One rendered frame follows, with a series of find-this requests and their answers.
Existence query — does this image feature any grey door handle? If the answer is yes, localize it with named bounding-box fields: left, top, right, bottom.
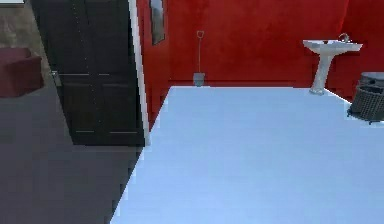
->
left=50, top=70, right=63, bottom=88

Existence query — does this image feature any grey framed wall mirror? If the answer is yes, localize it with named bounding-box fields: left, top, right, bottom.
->
left=148, top=0, right=166, bottom=46

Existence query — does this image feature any dark red armchair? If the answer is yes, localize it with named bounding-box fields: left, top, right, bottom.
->
left=0, top=47, right=45, bottom=99

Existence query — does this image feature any white pedestal sink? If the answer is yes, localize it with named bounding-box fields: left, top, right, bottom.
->
left=302, top=39, right=364, bottom=96

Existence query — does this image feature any dark brown room door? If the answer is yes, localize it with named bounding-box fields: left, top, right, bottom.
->
left=29, top=0, right=146, bottom=147

